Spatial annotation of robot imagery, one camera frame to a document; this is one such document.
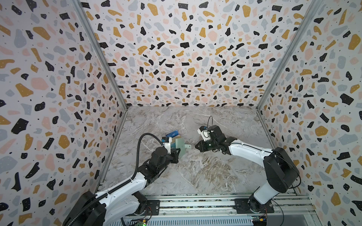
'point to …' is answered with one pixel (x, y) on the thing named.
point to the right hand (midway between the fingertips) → (195, 144)
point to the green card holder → (180, 144)
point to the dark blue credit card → (172, 134)
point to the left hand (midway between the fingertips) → (182, 147)
